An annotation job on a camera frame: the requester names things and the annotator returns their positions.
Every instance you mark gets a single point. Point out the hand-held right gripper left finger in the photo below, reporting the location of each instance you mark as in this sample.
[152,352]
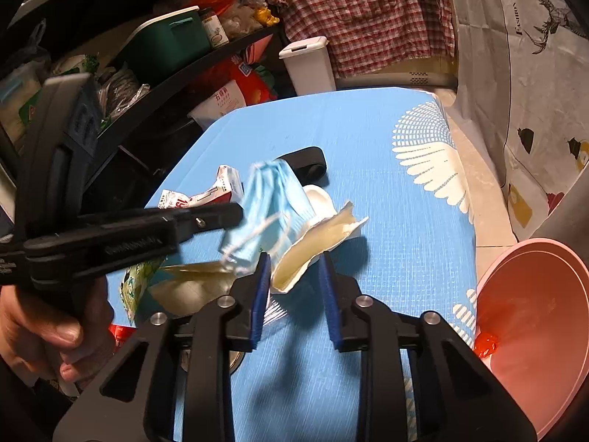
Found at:
[260,304]

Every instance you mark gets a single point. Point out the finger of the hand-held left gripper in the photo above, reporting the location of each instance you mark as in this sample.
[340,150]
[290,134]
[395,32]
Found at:
[85,115]
[216,218]

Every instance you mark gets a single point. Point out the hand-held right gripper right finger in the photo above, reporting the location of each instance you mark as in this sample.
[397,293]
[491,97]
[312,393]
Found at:
[329,304]

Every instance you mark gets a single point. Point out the blue face mask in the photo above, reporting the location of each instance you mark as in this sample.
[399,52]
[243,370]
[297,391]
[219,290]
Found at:
[271,212]

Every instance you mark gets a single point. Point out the cream paper wrapper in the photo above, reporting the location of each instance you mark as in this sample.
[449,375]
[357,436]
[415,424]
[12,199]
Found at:
[193,285]
[313,248]

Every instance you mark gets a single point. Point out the white lidded trash can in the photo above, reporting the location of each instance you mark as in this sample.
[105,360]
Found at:
[308,73]

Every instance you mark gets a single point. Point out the person's left hand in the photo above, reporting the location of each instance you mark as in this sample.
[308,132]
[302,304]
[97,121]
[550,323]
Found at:
[50,327]

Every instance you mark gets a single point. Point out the crushed white milk carton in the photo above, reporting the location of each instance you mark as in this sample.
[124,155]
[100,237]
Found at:
[225,184]

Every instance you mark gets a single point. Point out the clear plastic bags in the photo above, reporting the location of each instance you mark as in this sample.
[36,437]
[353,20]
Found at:
[124,92]

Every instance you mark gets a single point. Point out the white printed packet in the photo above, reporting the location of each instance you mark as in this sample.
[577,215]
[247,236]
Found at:
[18,96]

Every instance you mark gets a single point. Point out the green snack packet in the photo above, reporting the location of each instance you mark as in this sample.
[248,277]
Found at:
[133,285]

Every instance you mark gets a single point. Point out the white paper cup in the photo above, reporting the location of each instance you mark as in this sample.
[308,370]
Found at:
[320,202]

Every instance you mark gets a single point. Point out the red packet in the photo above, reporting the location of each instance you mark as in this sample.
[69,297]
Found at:
[119,334]

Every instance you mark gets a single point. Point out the black shelf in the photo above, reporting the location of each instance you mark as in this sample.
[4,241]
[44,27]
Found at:
[184,77]

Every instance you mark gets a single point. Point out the green storage box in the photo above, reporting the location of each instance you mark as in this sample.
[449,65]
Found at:
[170,46]

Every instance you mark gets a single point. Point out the white flour bag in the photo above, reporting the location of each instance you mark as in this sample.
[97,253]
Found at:
[221,101]

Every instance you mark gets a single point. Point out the blue printed table mat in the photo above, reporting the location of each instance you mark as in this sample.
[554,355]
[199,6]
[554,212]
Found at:
[368,170]

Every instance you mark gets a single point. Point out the red plastic bag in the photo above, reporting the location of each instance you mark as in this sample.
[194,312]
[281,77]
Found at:
[251,83]

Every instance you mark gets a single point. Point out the glass jar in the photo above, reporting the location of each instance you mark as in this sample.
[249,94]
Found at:
[216,32]

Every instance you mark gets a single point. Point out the red plastic wrapper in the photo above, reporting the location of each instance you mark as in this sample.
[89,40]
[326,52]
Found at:
[487,345]

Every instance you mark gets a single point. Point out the yellow toy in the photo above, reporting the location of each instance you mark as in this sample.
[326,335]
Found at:
[267,17]

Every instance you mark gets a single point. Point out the grey chair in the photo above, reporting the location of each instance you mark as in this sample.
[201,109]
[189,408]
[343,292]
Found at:
[414,78]

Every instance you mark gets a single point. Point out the red plaid shirt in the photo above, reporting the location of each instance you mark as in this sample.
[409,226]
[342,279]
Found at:
[368,18]

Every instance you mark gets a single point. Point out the white deer printed cloth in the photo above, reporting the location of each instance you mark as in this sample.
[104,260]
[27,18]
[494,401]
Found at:
[506,78]

